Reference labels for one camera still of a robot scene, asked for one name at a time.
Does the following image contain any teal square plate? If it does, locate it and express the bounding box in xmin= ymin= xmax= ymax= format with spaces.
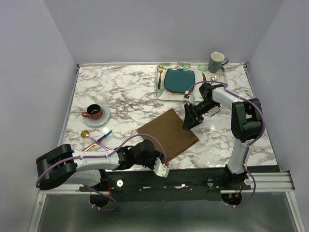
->
xmin=164 ymin=68 xmax=196 ymax=93

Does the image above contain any grey-green ceramic mug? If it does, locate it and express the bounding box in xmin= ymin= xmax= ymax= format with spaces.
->
xmin=208 ymin=52 xmax=229 ymax=73

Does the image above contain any gold fork green handle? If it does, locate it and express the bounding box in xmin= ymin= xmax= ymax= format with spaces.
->
xmin=157 ymin=64 xmax=163 ymax=89

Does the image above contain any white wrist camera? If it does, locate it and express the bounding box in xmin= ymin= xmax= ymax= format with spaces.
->
xmin=183 ymin=90 xmax=196 ymax=105
xmin=153 ymin=158 xmax=169 ymax=178

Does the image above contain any orange coffee cup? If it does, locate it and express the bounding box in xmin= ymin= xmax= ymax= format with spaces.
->
xmin=81 ymin=104 xmax=103 ymax=120

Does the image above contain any silver spoon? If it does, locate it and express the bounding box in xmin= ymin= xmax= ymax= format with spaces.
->
xmin=211 ymin=75 xmax=217 ymax=83

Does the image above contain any aluminium extrusion rail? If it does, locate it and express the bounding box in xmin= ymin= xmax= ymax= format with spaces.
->
xmin=38 ymin=171 xmax=296 ymax=194

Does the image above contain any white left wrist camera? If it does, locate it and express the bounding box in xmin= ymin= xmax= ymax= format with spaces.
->
xmin=153 ymin=158 xmax=169 ymax=178

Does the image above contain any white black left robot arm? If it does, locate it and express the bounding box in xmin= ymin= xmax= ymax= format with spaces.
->
xmin=36 ymin=140 xmax=169 ymax=191

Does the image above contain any black metal base frame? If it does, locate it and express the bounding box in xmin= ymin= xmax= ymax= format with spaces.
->
xmin=49 ymin=168 xmax=283 ymax=203

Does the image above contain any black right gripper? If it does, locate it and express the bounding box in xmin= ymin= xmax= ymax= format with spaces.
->
xmin=182 ymin=100 xmax=219 ymax=130

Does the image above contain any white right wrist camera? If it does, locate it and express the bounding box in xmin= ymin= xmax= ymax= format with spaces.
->
xmin=183 ymin=90 xmax=196 ymax=105

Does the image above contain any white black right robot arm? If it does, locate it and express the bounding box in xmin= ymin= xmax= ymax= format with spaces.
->
xmin=183 ymin=81 xmax=266 ymax=189

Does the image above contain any brown cloth napkin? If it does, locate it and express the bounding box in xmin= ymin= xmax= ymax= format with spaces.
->
xmin=137 ymin=109 xmax=199 ymax=161

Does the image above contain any iridescent rainbow spoon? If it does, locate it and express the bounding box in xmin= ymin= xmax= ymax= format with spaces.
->
xmin=80 ymin=130 xmax=112 ymax=153

